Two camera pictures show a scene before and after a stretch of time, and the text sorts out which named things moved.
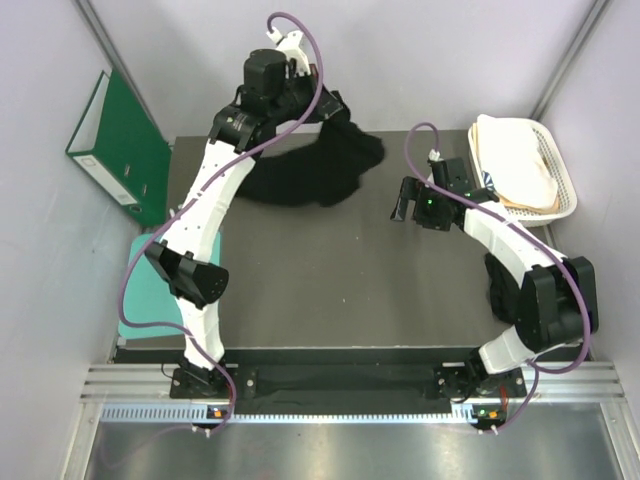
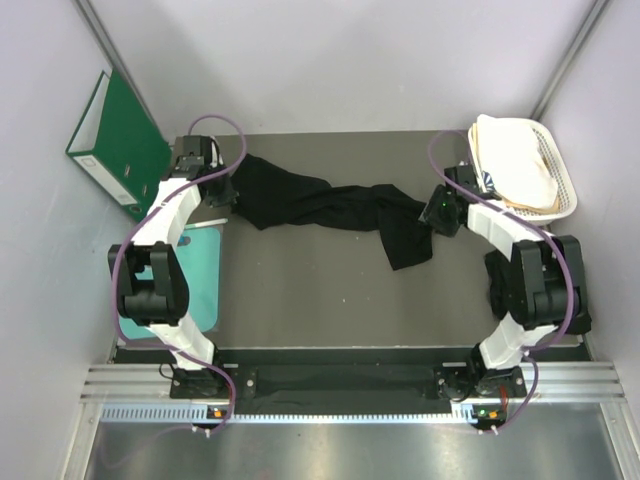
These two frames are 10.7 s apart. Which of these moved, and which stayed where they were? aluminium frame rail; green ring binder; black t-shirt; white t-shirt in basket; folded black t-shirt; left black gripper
Moved: left black gripper; black t-shirt
Stayed: aluminium frame rail; folded black t-shirt; white t-shirt in basket; green ring binder
